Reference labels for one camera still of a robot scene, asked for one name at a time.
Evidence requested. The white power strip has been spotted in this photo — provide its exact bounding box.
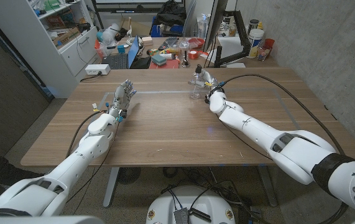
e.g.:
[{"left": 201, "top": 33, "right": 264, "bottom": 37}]
[{"left": 85, "top": 63, "right": 111, "bottom": 77}]

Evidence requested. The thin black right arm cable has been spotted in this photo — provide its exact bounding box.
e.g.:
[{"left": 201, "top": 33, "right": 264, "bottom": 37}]
[{"left": 218, "top": 117, "right": 274, "bottom": 162}]

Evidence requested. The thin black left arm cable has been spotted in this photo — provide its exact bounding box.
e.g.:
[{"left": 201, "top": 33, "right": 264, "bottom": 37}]
[{"left": 66, "top": 123, "right": 118, "bottom": 203}]

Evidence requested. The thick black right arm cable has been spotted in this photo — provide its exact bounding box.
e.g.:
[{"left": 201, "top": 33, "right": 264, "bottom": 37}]
[{"left": 218, "top": 73, "right": 351, "bottom": 224}]

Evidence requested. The black flat connector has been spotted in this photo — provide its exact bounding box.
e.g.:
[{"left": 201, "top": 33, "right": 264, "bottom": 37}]
[{"left": 189, "top": 208, "right": 213, "bottom": 223}]

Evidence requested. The glass with small items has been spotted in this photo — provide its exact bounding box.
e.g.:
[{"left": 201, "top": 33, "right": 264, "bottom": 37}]
[{"left": 256, "top": 45, "right": 270, "bottom": 62}]

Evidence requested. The white lidded canister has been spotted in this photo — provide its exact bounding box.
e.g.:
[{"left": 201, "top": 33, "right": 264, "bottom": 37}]
[{"left": 247, "top": 28, "right": 265, "bottom": 59}]

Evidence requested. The black lidded canister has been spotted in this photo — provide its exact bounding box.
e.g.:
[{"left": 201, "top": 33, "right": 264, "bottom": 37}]
[{"left": 247, "top": 19, "right": 260, "bottom": 35}]

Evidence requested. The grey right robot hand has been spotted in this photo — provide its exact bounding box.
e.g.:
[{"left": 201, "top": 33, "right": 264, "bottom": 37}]
[{"left": 188, "top": 69, "right": 225, "bottom": 104}]

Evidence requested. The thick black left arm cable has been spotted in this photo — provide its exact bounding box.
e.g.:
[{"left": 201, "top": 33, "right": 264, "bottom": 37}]
[{"left": 65, "top": 110, "right": 108, "bottom": 158}]

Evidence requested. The red desk mat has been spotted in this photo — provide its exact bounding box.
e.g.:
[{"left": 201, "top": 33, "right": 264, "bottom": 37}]
[{"left": 148, "top": 58, "right": 180, "bottom": 70}]

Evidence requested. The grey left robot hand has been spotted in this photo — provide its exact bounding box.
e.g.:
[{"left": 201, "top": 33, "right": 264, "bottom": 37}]
[{"left": 106, "top": 78, "right": 138, "bottom": 119}]

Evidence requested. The clear dispenser bottle black pump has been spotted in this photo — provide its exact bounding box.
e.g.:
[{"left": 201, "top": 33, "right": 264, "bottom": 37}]
[{"left": 188, "top": 63, "right": 208, "bottom": 101}]

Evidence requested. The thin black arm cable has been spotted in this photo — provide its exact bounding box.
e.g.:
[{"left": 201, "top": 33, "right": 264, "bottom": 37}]
[
  {"left": 218, "top": 117, "right": 274, "bottom": 162},
  {"left": 66, "top": 123, "right": 118, "bottom": 203}
]

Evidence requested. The white shelf cabinet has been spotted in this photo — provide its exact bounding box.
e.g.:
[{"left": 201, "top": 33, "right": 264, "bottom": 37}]
[{"left": 0, "top": 0, "right": 102, "bottom": 99}]

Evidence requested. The white robot torso base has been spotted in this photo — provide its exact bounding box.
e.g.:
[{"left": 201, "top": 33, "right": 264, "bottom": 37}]
[{"left": 145, "top": 185, "right": 237, "bottom": 224}]

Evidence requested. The person's dark clothed leg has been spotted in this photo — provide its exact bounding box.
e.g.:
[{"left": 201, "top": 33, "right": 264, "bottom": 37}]
[{"left": 0, "top": 147, "right": 45, "bottom": 203}]

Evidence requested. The clear glass jar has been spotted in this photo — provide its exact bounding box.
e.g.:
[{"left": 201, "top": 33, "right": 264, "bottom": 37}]
[{"left": 178, "top": 40, "right": 191, "bottom": 68}]

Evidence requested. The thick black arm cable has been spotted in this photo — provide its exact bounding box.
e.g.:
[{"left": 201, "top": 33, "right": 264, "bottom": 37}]
[
  {"left": 218, "top": 73, "right": 351, "bottom": 224},
  {"left": 65, "top": 110, "right": 108, "bottom": 158}
]

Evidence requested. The teal box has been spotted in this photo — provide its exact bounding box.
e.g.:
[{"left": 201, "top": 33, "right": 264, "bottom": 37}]
[{"left": 150, "top": 54, "right": 168, "bottom": 67}]

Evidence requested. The cardboard box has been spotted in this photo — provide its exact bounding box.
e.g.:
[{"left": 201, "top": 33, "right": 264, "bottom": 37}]
[{"left": 52, "top": 27, "right": 81, "bottom": 48}]

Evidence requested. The clear pump bottle blue label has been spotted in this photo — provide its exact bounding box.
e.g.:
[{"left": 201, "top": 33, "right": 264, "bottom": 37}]
[{"left": 197, "top": 13, "right": 211, "bottom": 40}]

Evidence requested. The white plastic bag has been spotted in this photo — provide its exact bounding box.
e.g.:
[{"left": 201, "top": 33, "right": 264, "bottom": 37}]
[{"left": 96, "top": 22, "right": 121, "bottom": 51}]

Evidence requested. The black computer monitor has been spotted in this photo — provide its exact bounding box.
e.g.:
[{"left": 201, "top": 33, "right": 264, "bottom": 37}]
[{"left": 202, "top": 0, "right": 229, "bottom": 52}]

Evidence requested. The black round floor fan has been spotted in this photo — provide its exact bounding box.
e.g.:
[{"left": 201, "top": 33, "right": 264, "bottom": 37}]
[{"left": 117, "top": 167, "right": 142, "bottom": 185}]

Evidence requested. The red bowl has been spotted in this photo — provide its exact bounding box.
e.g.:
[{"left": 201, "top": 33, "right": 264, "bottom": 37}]
[{"left": 188, "top": 37, "right": 206, "bottom": 50}]

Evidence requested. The black jacket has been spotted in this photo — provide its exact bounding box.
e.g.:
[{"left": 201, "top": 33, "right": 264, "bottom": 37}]
[{"left": 149, "top": 0, "right": 188, "bottom": 27}]

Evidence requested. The grey table leg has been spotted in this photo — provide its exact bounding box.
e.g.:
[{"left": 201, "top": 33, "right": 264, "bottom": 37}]
[
  {"left": 103, "top": 167, "right": 121, "bottom": 208},
  {"left": 256, "top": 164, "right": 279, "bottom": 208}
]

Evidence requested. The open laptop blue screen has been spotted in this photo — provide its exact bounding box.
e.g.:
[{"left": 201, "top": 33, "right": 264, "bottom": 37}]
[{"left": 102, "top": 35, "right": 141, "bottom": 70}]

